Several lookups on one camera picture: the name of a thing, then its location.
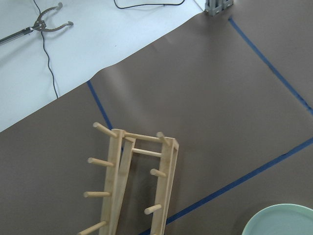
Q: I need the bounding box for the aluminium frame post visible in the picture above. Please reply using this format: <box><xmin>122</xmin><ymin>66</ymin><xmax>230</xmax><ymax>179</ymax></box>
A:
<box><xmin>204</xmin><ymin>0</ymin><xmax>234</xmax><ymax>16</ymax></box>

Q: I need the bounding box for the metal grabber tool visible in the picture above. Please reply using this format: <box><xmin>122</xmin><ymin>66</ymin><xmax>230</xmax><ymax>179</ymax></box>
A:
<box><xmin>0</xmin><ymin>2</ymin><xmax>74</xmax><ymax>45</ymax></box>

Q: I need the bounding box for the light green plate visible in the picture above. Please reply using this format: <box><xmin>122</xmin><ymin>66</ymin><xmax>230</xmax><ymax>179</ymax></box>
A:
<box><xmin>242</xmin><ymin>204</ymin><xmax>313</xmax><ymax>235</ymax></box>

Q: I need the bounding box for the wooden dish rack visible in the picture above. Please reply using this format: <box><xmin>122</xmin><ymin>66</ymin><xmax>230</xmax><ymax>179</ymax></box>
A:
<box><xmin>79</xmin><ymin>122</ymin><xmax>179</xmax><ymax>235</ymax></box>

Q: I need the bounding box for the black table cable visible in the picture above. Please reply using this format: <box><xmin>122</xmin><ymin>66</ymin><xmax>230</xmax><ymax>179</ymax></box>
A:
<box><xmin>31</xmin><ymin>0</ymin><xmax>185</xmax><ymax>99</ymax></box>

